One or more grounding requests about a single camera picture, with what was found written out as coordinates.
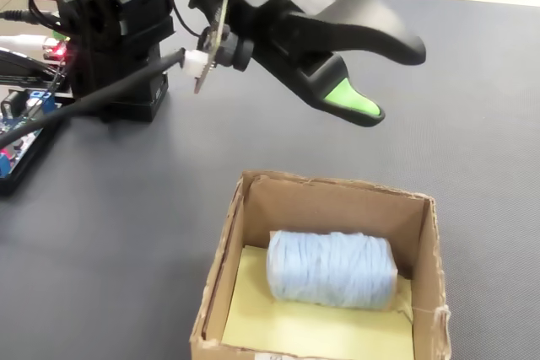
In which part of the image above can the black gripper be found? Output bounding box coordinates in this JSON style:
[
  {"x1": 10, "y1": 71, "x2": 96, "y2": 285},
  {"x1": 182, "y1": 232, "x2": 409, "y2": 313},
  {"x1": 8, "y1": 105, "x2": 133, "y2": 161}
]
[{"x1": 209, "y1": 0, "x2": 428, "y2": 129}]

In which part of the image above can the blue yarn block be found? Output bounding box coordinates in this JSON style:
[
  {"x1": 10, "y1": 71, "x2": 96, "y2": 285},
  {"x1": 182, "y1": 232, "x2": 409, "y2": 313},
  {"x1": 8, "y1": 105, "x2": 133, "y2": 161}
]
[{"x1": 266, "y1": 228, "x2": 398, "y2": 309}]

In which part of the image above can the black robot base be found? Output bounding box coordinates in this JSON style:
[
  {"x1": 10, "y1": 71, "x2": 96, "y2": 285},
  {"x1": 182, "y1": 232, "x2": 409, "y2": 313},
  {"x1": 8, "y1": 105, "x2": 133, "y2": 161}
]
[{"x1": 67, "y1": 38, "x2": 170, "y2": 123}]

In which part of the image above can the open cardboard box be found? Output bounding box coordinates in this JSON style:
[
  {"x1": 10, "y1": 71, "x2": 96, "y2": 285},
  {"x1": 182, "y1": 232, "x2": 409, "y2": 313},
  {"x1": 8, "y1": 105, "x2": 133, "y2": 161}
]
[{"x1": 188, "y1": 169, "x2": 452, "y2": 360}]

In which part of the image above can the yellow paper sheet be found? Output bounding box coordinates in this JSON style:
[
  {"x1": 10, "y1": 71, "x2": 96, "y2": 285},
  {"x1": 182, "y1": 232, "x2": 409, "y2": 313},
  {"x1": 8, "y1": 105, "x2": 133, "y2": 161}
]
[{"x1": 221, "y1": 244, "x2": 417, "y2": 360}]

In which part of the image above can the small board with red light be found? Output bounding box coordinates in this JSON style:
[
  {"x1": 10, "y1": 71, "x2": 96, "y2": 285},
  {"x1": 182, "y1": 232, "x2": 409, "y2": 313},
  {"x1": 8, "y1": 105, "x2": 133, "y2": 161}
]
[{"x1": 41, "y1": 37, "x2": 71, "y2": 62}]

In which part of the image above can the blue controller circuit board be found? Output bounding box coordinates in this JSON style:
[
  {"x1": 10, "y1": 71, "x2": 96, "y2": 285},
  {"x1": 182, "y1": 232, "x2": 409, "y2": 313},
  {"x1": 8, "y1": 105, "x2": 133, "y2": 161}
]
[{"x1": 0, "y1": 89, "x2": 57, "y2": 180}]

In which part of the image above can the black power plug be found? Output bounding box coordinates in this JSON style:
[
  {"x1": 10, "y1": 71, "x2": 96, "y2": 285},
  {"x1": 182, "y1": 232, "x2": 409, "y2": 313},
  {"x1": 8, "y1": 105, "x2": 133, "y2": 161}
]
[{"x1": 0, "y1": 8, "x2": 60, "y2": 27}]

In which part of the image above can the blue electronics board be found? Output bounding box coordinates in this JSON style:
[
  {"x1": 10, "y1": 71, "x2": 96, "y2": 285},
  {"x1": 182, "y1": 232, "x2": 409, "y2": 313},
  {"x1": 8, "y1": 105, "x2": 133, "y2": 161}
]
[{"x1": 0, "y1": 97, "x2": 71, "y2": 198}]

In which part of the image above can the black camera circuit board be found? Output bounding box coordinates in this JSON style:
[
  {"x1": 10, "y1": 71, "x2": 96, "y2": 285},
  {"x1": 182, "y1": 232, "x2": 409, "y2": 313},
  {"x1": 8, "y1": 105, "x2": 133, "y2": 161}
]
[{"x1": 192, "y1": 0, "x2": 255, "y2": 95}]

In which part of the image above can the thick black camera cable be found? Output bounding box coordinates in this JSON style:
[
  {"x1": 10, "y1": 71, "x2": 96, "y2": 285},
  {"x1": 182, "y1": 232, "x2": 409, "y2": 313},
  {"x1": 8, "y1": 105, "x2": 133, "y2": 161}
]
[{"x1": 0, "y1": 48, "x2": 187, "y2": 148}]

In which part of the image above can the black flat cable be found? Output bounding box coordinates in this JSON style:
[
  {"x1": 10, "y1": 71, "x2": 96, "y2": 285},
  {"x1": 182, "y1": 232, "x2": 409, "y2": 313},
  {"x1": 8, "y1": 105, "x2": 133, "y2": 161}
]
[{"x1": 0, "y1": 50, "x2": 65, "y2": 83}]

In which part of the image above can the white cable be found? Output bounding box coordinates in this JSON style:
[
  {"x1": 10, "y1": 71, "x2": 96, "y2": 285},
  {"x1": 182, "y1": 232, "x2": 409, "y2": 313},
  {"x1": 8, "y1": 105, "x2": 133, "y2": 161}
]
[{"x1": 0, "y1": 34, "x2": 48, "y2": 52}]

